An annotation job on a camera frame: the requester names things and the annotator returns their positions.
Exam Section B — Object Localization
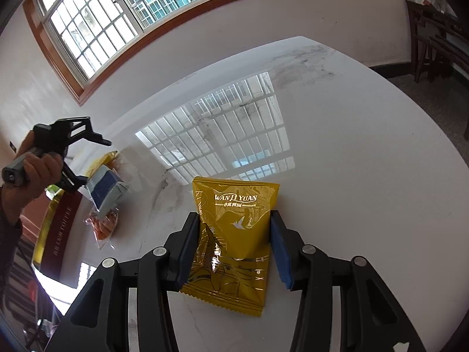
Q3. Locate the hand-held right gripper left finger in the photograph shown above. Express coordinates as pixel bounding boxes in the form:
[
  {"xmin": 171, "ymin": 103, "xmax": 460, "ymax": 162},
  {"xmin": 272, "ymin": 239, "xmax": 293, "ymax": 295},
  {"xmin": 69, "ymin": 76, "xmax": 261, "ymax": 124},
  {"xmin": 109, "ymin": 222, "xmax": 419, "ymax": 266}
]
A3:
[{"xmin": 44, "ymin": 211, "xmax": 201, "ymax": 352}]

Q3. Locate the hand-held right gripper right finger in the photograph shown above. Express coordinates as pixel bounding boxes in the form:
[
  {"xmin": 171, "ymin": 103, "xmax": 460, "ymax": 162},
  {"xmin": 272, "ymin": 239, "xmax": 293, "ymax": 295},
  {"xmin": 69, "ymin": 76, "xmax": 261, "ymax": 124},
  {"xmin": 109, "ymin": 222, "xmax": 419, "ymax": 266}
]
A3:
[{"xmin": 269, "ymin": 209, "xmax": 426, "ymax": 352}]

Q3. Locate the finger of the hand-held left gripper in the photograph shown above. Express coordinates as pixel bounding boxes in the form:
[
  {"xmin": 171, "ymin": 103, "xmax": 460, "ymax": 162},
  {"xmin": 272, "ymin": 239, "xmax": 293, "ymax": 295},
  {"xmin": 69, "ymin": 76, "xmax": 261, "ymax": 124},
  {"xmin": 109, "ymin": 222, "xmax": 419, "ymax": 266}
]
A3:
[
  {"xmin": 55, "ymin": 116, "xmax": 112, "ymax": 147},
  {"xmin": 60, "ymin": 161, "xmax": 89, "ymax": 193}
]

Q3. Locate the silver and blue packet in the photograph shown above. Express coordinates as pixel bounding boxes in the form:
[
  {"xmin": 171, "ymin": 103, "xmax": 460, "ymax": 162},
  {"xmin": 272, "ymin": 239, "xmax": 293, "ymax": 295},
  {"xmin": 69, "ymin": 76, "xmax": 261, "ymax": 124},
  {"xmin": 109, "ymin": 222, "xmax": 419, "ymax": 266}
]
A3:
[{"xmin": 86, "ymin": 164, "xmax": 128, "ymax": 221}]

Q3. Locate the small orange snack packet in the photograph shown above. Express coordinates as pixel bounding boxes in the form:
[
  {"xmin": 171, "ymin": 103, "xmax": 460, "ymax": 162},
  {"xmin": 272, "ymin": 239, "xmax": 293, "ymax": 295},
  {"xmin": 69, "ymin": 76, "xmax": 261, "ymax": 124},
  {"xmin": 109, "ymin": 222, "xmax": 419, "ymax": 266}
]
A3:
[{"xmin": 86, "ymin": 150, "xmax": 121, "ymax": 177}]

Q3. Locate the red tin box gold inside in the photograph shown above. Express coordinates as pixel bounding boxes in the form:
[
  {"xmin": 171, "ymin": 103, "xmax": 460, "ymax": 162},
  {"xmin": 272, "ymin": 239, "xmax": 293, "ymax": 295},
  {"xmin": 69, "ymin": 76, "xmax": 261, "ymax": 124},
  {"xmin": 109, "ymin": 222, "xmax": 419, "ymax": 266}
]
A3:
[{"xmin": 31, "ymin": 187, "xmax": 84, "ymax": 283}]

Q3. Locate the yellow snack packet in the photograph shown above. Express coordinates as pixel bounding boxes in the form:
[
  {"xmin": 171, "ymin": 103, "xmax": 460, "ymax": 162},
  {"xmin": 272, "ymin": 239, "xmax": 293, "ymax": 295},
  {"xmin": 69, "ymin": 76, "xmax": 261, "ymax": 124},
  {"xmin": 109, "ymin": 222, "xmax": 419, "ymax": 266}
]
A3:
[{"xmin": 181, "ymin": 176, "xmax": 281, "ymax": 318}]

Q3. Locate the clear packet of orange snacks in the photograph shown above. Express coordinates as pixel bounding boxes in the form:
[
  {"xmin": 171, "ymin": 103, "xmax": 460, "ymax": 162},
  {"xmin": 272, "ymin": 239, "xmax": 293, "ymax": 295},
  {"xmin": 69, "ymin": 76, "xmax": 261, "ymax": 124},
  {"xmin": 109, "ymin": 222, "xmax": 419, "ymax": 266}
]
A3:
[{"xmin": 85, "ymin": 207, "xmax": 120, "ymax": 252}]

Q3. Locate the person's left forearm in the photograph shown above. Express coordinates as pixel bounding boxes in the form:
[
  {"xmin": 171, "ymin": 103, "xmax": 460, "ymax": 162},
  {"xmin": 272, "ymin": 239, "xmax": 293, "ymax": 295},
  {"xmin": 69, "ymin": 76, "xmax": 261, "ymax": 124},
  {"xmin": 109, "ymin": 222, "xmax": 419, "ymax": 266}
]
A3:
[{"xmin": 0, "ymin": 183, "xmax": 26, "ymax": 272}]

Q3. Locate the person's left hand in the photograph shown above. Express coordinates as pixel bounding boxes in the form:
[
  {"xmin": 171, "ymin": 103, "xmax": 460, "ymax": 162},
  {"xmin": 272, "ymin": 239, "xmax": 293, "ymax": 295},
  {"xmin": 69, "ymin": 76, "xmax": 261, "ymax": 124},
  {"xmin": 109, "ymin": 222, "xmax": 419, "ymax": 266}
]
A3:
[{"xmin": 16, "ymin": 132, "xmax": 64, "ymax": 200}]

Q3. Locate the wooden framed barred window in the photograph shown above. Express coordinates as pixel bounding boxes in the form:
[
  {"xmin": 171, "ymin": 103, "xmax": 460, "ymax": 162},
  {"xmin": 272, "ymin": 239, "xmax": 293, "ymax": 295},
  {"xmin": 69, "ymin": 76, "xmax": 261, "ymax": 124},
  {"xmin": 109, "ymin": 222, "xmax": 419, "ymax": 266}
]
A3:
[{"xmin": 23, "ymin": 0, "xmax": 257, "ymax": 107}]

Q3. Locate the dark wooden chair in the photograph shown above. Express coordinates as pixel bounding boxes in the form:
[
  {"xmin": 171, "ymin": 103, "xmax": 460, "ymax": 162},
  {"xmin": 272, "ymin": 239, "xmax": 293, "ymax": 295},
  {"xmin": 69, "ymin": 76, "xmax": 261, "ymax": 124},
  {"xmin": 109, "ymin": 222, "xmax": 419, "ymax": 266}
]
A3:
[{"xmin": 405, "ymin": 0, "xmax": 469, "ymax": 85}]

